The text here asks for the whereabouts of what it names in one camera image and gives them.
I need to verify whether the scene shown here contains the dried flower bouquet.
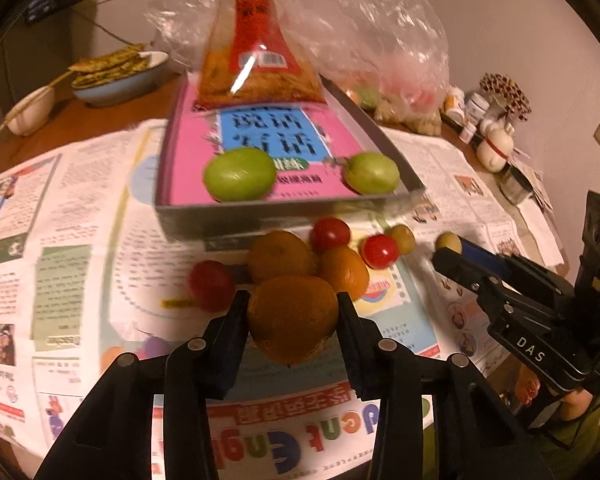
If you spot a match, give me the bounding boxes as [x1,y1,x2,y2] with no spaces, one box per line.
[480,72,532,122]

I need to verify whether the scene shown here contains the white bottle yellow label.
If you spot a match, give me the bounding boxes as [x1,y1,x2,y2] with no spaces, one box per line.
[445,87,466,121]

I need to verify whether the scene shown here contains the stack of flatbreads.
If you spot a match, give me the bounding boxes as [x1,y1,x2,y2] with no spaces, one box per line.
[69,46,153,88]

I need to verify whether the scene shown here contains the grey cardboard tray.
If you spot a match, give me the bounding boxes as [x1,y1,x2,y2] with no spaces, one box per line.
[154,72,427,241]

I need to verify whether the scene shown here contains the large green jujube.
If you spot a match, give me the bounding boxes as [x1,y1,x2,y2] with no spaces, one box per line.
[202,148,277,203]

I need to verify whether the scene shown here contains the newspaper sheet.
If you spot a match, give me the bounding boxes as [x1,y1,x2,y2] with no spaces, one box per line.
[0,117,566,476]

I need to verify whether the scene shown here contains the clear plastic bag with produce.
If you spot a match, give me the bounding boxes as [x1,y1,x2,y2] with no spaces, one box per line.
[330,0,451,137]

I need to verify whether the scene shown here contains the large orange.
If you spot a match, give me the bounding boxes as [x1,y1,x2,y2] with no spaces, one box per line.
[246,275,340,365]

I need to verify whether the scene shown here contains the white bowl with chopsticks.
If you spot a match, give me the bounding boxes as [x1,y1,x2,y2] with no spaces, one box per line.
[0,67,76,151]

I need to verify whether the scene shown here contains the blue box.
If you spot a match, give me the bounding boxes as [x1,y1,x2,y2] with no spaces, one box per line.
[22,0,88,23]

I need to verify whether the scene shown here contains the small green jujube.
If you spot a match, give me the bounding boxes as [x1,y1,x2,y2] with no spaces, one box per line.
[343,152,400,195]

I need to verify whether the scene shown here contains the metal cup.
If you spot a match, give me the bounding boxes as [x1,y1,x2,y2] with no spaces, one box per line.
[500,164,535,205]

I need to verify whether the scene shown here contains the white rabbit figurine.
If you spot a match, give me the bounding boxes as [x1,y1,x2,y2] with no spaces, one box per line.
[476,120,517,173]

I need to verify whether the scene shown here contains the person's right hand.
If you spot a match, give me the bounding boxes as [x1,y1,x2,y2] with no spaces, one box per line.
[516,369,598,421]

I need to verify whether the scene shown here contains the red label snack bag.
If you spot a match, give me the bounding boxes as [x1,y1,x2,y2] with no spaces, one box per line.
[192,0,331,111]

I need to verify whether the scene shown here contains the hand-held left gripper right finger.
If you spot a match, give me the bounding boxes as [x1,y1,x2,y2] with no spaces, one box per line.
[336,291,556,480]

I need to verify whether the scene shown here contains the red cherry tomato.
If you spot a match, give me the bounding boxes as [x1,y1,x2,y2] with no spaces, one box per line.
[187,260,235,312]
[309,217,352,255]
[361,234,399,270]

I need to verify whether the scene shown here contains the pink book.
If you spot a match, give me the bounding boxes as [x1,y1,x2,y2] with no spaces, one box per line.
[161,80,412,207]

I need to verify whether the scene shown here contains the white medicine bottle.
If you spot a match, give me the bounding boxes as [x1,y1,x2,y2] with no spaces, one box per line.
[466,92,491,128]

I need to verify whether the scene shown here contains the small white bowl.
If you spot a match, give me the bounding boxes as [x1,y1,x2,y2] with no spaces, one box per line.
[6,85,57,136]

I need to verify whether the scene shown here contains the empty clear plastic bag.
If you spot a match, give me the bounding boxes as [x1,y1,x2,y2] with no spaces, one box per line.
[145,0,341,76]

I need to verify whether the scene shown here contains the blue enamel bowl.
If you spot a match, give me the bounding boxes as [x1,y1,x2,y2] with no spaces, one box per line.
[71,51,171,108]

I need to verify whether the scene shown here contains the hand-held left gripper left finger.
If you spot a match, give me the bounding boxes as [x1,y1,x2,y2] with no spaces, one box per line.
[32,290,253,480]

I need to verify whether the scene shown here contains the green clothing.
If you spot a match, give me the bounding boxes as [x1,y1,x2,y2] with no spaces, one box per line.
[525,405,600,480]

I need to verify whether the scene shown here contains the small yellow-green fruit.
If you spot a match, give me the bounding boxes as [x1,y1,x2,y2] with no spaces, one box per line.
[385,224,416,255]
[434,232,463,255]

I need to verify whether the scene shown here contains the pile of papers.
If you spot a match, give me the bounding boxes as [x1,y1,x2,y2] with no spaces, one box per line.
[510,150,556,211]

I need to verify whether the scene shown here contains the small orange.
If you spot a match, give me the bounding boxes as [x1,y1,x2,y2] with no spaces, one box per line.
[316,245,371,300]

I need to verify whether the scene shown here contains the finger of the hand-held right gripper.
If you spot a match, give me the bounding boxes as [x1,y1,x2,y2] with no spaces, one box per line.
[431,249,511,311]
[460,237,576,306]

